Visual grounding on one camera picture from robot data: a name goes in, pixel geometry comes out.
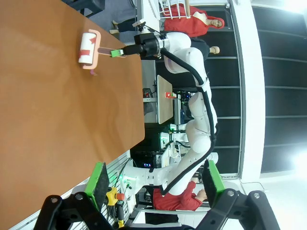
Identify black chair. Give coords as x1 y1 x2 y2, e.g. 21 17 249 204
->
62 0 106 18

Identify pink lint roller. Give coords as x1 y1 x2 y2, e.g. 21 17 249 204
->
78 29 128 70

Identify yellow red emergency stop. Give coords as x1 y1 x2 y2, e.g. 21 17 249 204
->
106 186 126 207

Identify mannequin in red hoodie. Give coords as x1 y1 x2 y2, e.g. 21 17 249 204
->
164 5 225 38

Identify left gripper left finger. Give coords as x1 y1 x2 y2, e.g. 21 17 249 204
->
33 161 114 230

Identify seated person in red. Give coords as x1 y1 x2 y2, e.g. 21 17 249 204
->
153 181 209 212

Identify bare-headed mannequin in black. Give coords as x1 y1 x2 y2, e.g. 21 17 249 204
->
190 38 221 58

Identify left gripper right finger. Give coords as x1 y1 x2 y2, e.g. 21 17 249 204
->
196 159 282 230

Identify white wire dish rack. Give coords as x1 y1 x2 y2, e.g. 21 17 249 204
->
158 0 191 20

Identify right arm black cable sleeve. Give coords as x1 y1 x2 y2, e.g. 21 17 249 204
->
160 47 219 196

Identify small wooden table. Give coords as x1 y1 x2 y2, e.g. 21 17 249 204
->
156 74 174 125

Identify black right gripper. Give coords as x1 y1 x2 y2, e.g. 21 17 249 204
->
110 33 166 59

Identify black computer tower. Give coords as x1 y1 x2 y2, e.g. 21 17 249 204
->
132 152 159 169

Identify bare legs black shorts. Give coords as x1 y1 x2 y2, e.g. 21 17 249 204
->
108 19 138 35

